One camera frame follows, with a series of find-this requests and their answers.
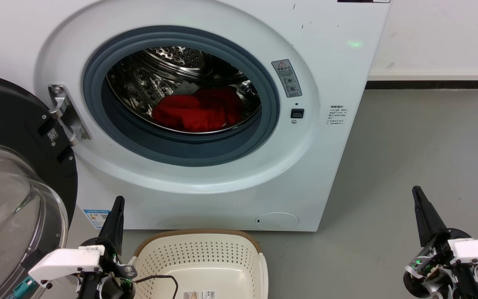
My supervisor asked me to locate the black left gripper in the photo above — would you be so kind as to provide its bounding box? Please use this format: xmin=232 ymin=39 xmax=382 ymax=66
xmin=77 ymin=196 xmax=138 ymax=299

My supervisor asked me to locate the black glass washer door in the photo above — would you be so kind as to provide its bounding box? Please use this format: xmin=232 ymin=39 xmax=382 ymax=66
xmin=0 ymin=71 xmax=78 ymax=299

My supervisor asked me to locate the teal cable connector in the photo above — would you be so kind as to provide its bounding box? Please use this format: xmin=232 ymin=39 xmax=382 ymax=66
xmin=13 ymin=277 xmax=37 ymax=299

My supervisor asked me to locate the thin black cable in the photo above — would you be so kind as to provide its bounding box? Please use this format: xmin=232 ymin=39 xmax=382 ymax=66
xmin=134 ymin=274 xmax=180 ymax=299

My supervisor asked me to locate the grey warning sticker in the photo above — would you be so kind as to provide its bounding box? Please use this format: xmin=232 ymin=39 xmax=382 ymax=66
xmin=271 ymin=59 xmax=302 ymax=98

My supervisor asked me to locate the silver metal door hinge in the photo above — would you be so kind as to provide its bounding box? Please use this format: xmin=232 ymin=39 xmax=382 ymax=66
xmin=48 ymin=84 xmax=92 ymax=146

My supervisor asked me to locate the blue energy label sticker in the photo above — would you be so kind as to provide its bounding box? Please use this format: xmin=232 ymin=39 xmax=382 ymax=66
xmin=83 ymin=209 xmax=111 ymax=229

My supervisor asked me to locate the round drain filter cover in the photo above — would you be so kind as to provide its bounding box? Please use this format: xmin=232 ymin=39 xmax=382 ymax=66
xmin=256 ymin=212 xmax=300 ymax=230

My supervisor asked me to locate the red garment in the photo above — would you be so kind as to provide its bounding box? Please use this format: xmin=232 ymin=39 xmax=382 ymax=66
xmin=152 ymin=87 xmax=244 ymax=132

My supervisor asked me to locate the white front-load washing machine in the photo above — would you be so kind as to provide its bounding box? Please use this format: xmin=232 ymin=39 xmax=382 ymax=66
xmin=0 ymin=0 xmax=391 ymax=232

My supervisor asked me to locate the white and dark baseboard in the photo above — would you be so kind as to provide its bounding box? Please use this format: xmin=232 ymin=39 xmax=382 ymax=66
xmin=366 ymin=70 xmax=478 ymax=90

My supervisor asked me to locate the grey rubber door gasket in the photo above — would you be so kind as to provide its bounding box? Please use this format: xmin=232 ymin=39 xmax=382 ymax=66
xmin=82 ymin=26 xmax=281 ymax=167

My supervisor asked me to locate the white text sticker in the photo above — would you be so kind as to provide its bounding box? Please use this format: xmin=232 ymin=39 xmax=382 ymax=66
xmin=327 ymin=104 xmax=347 ymax=126

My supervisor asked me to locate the cream perforated laundry basket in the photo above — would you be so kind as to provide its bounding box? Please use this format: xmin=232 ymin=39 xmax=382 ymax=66
xmin=129 ymin=228 xmax=269 ymax=299

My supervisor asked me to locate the small white cloth piece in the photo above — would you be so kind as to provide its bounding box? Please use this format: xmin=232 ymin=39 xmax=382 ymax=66
xmin=174 ymin=81 xmax=200 ymax=98

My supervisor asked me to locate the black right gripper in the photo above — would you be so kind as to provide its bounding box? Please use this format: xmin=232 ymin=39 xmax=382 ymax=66
xmin=403 ymin=186 xmax=478 ymax=299

